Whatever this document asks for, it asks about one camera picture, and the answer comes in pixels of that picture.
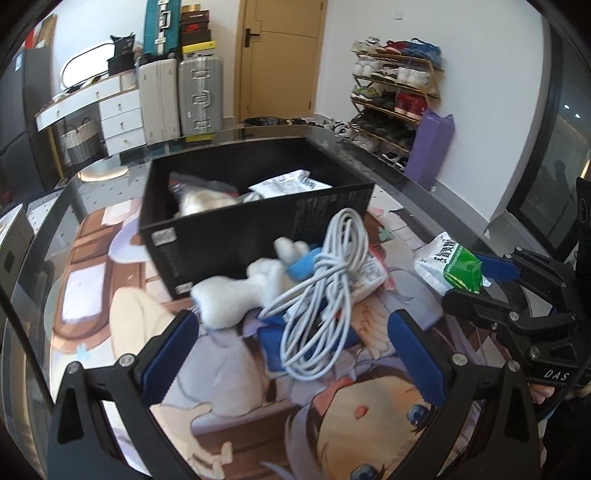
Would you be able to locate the silver suitcase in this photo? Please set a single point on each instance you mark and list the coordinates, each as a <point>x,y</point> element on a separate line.
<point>200,94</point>

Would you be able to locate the white suitcase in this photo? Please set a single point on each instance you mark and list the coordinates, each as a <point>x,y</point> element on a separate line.
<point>157,83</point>

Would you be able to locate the anime printed desk mat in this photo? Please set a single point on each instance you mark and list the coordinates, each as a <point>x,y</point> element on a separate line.
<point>230,412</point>

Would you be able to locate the silver medicine pouch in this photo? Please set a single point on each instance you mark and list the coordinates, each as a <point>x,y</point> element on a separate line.
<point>296,182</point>

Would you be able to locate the tan wooden door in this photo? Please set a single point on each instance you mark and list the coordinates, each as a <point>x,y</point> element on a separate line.
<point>277,58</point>

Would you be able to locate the stacked shoe boxes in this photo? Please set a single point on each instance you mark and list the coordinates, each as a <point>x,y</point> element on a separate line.
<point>195,32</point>

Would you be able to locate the small white packet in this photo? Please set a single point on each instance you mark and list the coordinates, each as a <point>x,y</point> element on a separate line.
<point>367,279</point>

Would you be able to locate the wooden shoe rack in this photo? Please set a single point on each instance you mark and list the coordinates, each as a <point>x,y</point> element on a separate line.
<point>396,82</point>

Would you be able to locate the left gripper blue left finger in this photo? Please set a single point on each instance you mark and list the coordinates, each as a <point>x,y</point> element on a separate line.
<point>82,444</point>

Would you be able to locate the black storage box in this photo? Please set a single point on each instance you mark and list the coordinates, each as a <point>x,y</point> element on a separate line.
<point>224,241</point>

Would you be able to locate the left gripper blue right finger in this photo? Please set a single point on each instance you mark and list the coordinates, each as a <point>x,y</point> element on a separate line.
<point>482,424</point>

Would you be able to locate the right hand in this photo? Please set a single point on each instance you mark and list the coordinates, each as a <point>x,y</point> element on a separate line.
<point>540,393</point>

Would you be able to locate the white blue plush toy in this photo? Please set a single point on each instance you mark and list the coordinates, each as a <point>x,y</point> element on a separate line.
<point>222,302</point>

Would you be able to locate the oval black frame mirror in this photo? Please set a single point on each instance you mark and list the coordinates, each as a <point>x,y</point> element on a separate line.
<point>86,65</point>

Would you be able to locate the green white medicine pouch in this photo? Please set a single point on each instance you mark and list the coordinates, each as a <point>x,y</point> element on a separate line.
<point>444,264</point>

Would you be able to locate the white drawer desk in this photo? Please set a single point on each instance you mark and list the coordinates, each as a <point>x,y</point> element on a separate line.
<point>112,103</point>

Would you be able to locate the black refrigerator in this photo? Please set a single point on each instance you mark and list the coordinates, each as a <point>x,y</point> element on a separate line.
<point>28,166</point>

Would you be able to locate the black handbag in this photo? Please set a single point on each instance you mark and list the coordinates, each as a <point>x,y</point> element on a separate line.
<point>123,56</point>

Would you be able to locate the teal suitcase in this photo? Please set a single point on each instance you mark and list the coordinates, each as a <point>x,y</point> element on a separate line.
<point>161,27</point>

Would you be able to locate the purple paper bag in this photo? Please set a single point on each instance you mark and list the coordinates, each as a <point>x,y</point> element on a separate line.
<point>430,148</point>

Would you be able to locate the woven laundry basket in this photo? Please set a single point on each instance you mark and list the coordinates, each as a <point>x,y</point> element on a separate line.
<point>83,142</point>

